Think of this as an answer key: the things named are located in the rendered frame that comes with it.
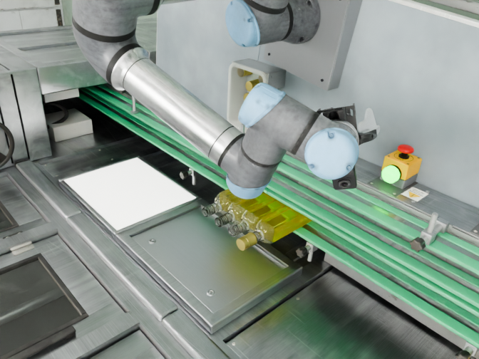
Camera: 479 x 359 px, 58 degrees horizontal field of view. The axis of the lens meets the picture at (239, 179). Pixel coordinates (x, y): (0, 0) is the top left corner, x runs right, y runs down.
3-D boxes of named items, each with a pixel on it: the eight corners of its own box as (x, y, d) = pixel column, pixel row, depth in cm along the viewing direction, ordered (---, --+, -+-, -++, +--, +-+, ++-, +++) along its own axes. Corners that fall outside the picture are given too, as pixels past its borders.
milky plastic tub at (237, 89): (244, 119, 159) (226, 124, 153) (247, 57, 148) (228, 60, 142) (279, 134, 148) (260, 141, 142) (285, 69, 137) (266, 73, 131)
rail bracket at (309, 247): (321, 246, 132) (291, 265, 123) (323, 228, 128) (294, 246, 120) (331, 253, 129) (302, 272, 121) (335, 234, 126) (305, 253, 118)
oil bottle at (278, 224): (301, 211, 133) (251, 238, 120) (304, 196, 130) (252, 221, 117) (316, 219, 129) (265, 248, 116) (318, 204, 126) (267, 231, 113)
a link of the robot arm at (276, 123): (224, 143, 72) (281, 178, 71) (244, 92, 64) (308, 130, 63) (245, 120, 77) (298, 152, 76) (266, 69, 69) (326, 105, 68)
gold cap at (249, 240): (247, 241, 117) (235, 247, 114) (248, 229, 115) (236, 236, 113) (256, 246, 115) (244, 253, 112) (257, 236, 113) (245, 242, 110)
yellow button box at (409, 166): (393, 171, 119) (378, 179, 115) (399, 146, 116) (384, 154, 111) (416, 181, 115) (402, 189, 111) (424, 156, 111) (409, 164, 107)
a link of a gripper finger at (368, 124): (388, 103, 90) (360, 111, 84) (390, 132, 91) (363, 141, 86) (375, 105, 92) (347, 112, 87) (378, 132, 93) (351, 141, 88)
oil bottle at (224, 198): (261, 188, 144) (211, 210, 131) (262, 173, 141) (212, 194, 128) (273, 195, 140) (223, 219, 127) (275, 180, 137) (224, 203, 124)
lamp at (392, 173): (383, 177, 114) (377, 180, 112) (387, 162, 111) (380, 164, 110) (399, 184, 111) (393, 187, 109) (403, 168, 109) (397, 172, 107)
